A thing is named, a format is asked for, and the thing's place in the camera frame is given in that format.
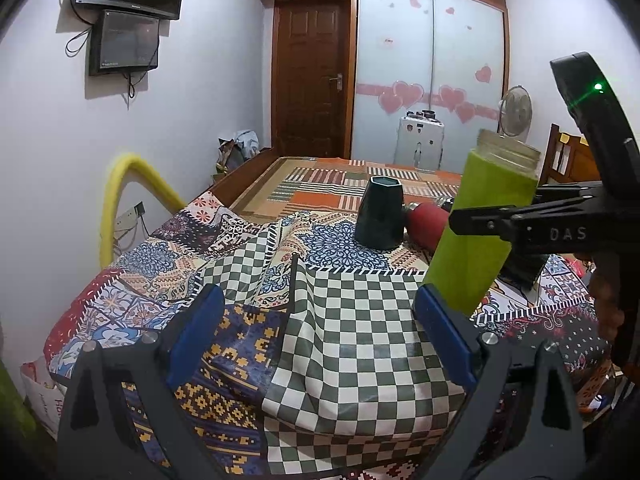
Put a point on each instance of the person's right hand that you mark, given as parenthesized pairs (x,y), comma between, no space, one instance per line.
(606,305)

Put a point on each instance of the dark green faceted cup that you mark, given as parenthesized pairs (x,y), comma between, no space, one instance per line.
(380,215)

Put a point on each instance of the standing fan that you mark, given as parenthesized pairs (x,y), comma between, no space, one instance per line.
(515,110)

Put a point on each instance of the frosted sliding wardrobe doors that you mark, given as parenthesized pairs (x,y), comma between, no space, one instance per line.
(400,50)

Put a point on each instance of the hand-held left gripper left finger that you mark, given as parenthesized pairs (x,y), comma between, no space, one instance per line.
(196,329)

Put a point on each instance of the wall socket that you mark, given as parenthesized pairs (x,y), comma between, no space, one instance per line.
(131,216)

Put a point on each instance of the red bottle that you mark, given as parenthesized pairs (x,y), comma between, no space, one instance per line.
(425,225)

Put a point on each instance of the pile of clothes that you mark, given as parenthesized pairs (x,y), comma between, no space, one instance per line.
(240,147)

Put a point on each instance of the green bottle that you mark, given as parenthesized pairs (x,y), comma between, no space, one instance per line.
(482,182)

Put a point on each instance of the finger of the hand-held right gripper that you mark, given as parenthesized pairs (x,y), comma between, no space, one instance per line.
(570,191)
(525,227)

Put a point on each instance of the yellow foam tube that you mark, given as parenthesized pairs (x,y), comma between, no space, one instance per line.
(111,200)

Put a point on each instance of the white paper bag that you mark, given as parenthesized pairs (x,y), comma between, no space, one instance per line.
(42,395)

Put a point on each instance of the wooden bed frame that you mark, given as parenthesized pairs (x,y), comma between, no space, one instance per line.
(245,180)

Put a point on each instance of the patchwork printed blanket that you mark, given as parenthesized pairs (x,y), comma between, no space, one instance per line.
(345,320)

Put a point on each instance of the white appliance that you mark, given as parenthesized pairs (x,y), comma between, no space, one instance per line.
(420,140)

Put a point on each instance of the wooden chair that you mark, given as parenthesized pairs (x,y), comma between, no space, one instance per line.
(575,160)

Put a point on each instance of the brown wooden door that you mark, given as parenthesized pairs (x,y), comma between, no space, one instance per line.
(310,80)

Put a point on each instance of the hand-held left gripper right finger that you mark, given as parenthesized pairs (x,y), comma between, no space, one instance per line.
(444,340)

